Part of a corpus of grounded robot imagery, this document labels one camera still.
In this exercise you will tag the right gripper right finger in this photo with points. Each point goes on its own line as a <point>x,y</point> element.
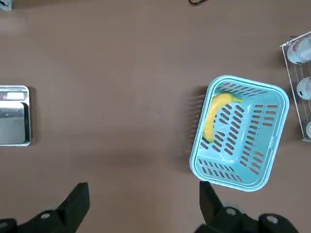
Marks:
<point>222,218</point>

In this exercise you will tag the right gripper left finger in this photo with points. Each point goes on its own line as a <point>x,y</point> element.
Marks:
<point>63,213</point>

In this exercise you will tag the yellow banana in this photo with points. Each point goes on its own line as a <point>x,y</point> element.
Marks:
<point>213,111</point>

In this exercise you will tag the light blue plastic basket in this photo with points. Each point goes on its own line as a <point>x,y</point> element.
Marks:
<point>267,102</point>

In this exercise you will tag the grey metal table bracket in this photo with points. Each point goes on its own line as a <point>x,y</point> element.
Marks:
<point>5,4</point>

